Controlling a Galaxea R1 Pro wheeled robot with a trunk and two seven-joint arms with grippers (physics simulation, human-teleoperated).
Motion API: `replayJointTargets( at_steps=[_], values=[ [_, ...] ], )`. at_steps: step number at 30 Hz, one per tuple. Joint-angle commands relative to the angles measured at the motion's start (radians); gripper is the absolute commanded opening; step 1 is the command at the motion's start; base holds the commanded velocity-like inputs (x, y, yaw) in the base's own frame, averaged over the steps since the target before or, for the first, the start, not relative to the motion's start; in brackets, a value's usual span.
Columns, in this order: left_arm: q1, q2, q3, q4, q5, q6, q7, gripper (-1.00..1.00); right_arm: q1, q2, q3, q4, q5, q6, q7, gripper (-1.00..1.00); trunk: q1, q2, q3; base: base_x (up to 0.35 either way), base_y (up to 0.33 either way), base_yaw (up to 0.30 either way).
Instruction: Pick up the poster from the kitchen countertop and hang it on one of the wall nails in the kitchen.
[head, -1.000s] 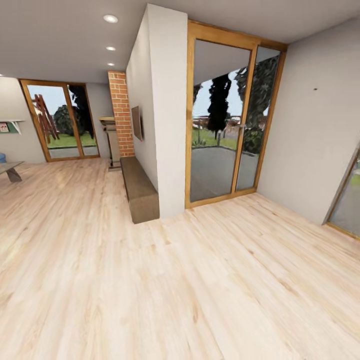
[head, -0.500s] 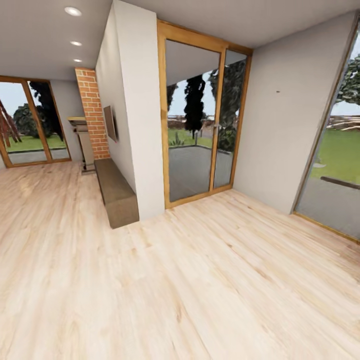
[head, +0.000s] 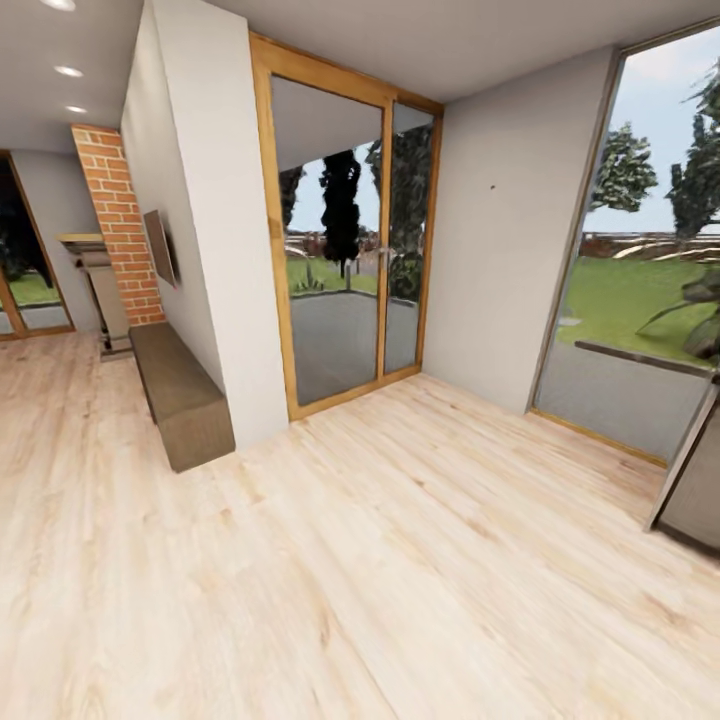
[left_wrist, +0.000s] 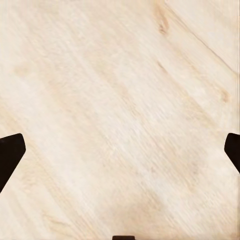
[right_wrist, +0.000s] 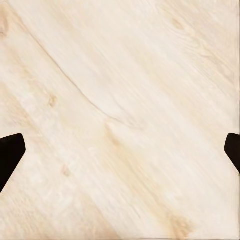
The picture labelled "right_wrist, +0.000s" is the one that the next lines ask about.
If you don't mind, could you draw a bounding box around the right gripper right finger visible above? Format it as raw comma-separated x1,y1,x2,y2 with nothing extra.
224,133,240,173

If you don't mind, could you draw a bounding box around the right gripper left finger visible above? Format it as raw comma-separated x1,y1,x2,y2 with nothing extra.
0,133,26,193

